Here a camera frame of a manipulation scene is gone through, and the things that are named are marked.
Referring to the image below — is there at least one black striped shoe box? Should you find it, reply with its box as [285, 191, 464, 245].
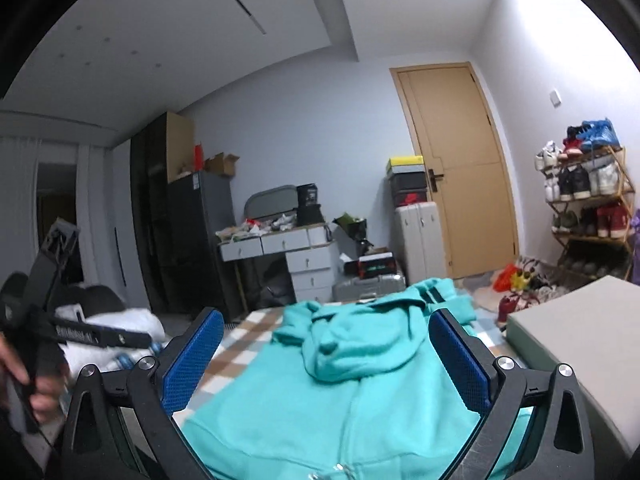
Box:
[357, 252, 398, 278]

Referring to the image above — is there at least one cardboard box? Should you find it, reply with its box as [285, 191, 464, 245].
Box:
[204, 152, 241, 177]

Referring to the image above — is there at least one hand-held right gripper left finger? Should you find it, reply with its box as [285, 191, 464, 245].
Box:
[60, 307, 226, 480]

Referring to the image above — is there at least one white garment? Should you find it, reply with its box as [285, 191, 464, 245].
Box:
[55, 302, 168, 386]

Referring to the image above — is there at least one dark wardrobe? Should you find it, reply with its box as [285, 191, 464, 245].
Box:
[130, 111, 196, 316]

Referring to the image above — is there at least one black bag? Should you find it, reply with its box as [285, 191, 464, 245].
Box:
[250, 260, 296, 311]

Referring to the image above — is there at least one white desk with drawers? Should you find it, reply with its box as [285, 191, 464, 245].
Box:
[217, 222, 341, 313]

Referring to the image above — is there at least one white wardrobe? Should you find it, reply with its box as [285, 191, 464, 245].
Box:
[77, 140, 151, 306]

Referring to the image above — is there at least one orange plastic bag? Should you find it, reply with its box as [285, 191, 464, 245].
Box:
[492, 264, 518, 293]

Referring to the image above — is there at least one silver suitcase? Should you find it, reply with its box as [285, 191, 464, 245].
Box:
[332, 272, 406, 303]

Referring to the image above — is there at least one pile of snack packets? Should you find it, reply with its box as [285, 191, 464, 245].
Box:
[216, 212, 301, 241]

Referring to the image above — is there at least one black shoe box red logo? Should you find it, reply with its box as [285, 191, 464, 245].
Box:
[390, 186, 435, 208]

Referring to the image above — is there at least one person's left hand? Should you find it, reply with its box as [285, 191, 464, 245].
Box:
[0, 332, 71, 423]

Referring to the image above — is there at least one checkered blanket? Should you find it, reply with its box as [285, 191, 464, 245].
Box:
[190, 302, 526, 411]

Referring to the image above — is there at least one black refrigerator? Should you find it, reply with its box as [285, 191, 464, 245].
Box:
[167, 170, 246, 323]

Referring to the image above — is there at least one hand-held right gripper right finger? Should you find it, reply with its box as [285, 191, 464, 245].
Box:
[428, 307, 596, 480]

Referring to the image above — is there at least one wooden door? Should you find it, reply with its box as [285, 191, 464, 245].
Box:
[390, 62, 518, 281]

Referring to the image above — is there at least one red bottle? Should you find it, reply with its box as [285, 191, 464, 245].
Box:
[497, 295, 521, 331]

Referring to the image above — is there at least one grey mattress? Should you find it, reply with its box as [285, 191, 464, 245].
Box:
[505, 275, 640, 461]

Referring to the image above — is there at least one purple bag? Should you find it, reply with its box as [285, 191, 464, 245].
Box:
[627, 210, 640, 286]

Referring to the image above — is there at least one black wrapped flower bouquet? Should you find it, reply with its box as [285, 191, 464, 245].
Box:
[332, 212, 373, 261]

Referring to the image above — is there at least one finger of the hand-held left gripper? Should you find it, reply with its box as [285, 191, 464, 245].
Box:
[22, 217, 82, 311]

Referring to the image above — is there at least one teal hoodie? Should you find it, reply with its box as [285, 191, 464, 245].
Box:
[180, 277, 533, 480]

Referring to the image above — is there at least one wooden shoe rack with shoes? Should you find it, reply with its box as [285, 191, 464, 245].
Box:
[534, 117, 633, 281]

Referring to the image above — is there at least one black chair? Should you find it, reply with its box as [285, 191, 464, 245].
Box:
[65, 284, 128, 318]

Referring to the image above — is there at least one white cabinet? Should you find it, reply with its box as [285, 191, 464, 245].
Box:
[394, 201, 453, 286]

